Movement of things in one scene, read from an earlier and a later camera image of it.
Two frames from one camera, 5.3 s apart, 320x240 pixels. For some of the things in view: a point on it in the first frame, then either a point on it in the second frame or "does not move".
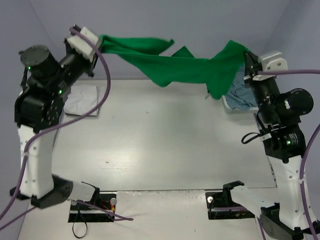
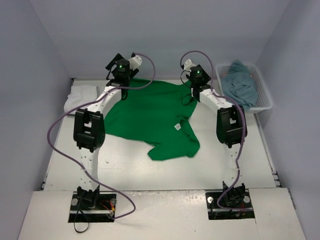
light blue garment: x=240 y=95 does not move
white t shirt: x=82 y=99 does not move
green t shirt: x=215 y=71 to x=157 y=114
